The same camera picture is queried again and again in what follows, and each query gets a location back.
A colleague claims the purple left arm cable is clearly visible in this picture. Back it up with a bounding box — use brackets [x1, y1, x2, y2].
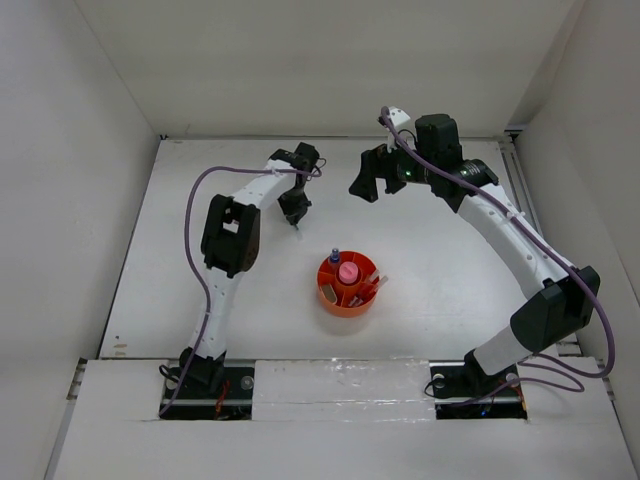
[159, 165, 324, 419]

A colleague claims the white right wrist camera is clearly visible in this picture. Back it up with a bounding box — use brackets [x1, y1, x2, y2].
[378, 107, 411, 142]

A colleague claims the pink-capped patterned bottle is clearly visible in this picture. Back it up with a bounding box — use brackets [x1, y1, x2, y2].
[338, 261, 360, 285]

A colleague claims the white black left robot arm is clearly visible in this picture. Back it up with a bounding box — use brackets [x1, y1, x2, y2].
[177, 142, 321, 397]

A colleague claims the aluminium rail at table edge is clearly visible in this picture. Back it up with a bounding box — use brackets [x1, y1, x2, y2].
[498, 130, 543, 235]

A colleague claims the dark red orange-tipped pen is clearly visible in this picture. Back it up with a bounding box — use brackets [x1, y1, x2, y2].
[365, 275, 388, 298]

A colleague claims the orange round organizer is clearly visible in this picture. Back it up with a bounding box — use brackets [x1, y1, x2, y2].
[316, 250, 382, 318]

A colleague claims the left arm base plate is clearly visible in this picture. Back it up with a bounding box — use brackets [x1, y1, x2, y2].
[159, 363, 255, 421]

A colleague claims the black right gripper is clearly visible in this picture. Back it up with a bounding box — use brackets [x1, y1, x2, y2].
[348, 131, 436, 202]

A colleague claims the pink white mini stapler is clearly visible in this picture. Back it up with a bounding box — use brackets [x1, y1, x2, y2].
[321, 284, 337, 304]

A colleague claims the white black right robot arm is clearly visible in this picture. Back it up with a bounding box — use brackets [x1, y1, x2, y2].
[349, 107, 600, 397]

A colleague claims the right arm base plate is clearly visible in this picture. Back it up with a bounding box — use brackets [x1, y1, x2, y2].
[424, 361, 527, 420]

